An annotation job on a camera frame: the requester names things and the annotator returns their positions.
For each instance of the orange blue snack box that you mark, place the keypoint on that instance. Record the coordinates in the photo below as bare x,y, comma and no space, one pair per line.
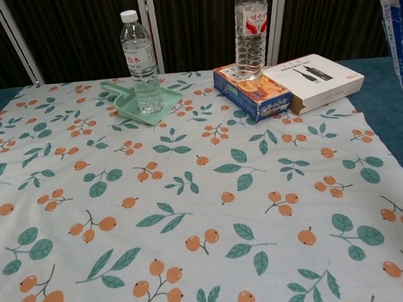
239,93

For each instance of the white box with black print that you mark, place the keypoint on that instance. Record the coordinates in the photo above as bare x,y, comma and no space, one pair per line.
321,80

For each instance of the floral fruit print tablecloth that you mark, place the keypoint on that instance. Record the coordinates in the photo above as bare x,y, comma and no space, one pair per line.
209,209

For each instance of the green plastic dustpan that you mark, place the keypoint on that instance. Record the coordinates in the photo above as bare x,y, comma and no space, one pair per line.
126,108

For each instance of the clear bottle with white label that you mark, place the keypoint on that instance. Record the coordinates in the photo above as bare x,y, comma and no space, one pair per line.
142,75

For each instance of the clear bottle with red label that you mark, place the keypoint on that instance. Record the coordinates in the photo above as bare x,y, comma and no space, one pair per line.
251,44

